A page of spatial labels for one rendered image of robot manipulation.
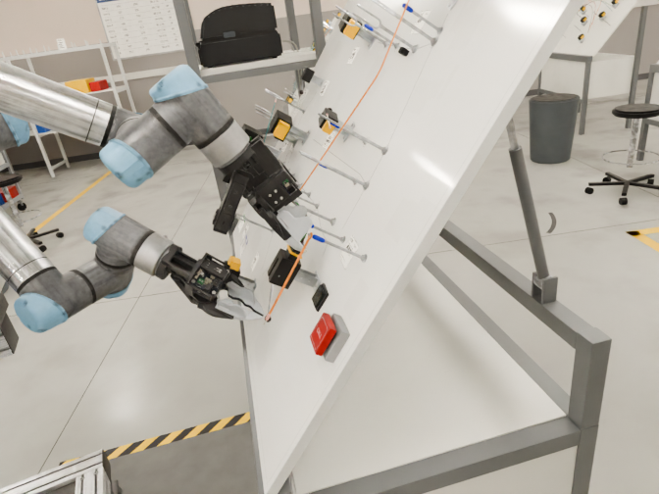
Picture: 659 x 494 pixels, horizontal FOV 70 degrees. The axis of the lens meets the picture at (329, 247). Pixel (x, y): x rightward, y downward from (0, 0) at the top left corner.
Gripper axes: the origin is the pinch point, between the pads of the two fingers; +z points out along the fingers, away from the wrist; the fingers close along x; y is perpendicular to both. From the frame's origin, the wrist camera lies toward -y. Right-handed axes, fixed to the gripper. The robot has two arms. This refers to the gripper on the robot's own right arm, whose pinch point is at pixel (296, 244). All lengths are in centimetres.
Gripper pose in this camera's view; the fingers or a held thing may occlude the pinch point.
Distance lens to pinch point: 87.2
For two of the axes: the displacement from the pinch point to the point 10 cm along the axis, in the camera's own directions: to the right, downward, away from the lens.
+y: 8.0, -5.9, -1.1
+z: 5.7, 6.8, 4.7
